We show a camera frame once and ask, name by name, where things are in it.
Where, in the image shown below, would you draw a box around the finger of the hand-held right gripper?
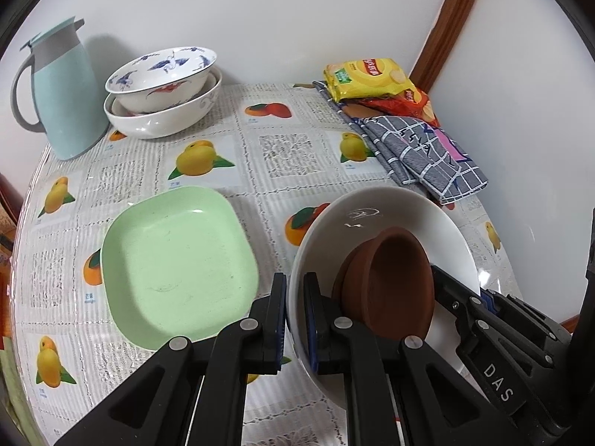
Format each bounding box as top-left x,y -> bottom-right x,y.
434,294 -> 484,359
430,264 -> 500,317

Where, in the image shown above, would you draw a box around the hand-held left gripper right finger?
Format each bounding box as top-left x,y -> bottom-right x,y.
303,272 -> 500,446

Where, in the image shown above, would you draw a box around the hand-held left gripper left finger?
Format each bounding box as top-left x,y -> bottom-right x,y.
53,273 -> 288,446

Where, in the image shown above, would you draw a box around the brown clay bowl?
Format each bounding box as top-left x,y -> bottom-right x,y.
332,227 -> 436,342

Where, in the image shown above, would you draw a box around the white round bowl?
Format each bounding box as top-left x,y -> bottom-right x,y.
288,187 -> 482,412

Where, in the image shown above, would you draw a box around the green square plate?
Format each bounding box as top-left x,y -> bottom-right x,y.
100,186 -> 260,351

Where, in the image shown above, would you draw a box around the grey checked cloth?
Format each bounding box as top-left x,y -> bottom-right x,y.
312,80 -> 489,205

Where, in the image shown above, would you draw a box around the fruit print tablecloth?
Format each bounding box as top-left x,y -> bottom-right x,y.
9,83 -> 526,446

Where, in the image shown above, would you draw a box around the red chip bag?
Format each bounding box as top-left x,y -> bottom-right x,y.
358,88 -> 440,128

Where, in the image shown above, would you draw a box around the yellow chip bag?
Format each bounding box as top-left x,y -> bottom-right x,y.
324,58 -> 416,102

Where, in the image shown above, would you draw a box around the white bowl grey swirls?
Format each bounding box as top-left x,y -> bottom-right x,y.
103,67 -> 223,139

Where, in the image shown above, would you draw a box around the blue patterned porcelain bowl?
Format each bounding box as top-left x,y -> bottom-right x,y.
105,46 -> 218,114

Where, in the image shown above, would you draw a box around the teal thermos jug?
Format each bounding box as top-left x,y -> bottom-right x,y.
10,17 -> 110,161

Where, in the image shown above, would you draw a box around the wooden door frame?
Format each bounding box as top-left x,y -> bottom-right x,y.
409,0 -> 486,98

